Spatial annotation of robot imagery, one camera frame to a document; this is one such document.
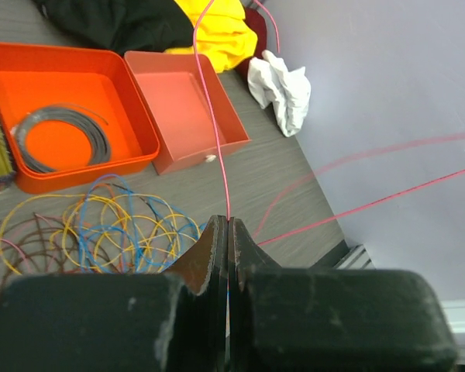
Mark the salmon pink square tray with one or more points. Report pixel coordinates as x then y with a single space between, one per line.
190 107

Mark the orange square tray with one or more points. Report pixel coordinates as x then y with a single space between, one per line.
95 83

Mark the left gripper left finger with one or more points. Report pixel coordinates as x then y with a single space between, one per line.
172 321

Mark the dark red cloth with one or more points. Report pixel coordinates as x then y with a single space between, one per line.
257 23

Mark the white cloth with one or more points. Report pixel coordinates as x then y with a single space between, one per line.
271 83

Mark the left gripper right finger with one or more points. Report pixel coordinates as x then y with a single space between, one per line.
298 319

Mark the black cloth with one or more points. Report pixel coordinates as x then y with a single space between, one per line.
119 25

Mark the yellow cloth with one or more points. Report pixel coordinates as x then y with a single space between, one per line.
223 36

